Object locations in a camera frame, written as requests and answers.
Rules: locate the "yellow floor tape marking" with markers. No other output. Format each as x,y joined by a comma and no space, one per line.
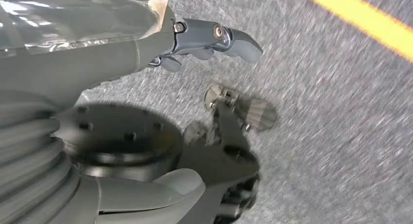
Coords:
364,16

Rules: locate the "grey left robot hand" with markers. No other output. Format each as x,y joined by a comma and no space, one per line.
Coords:
80,22

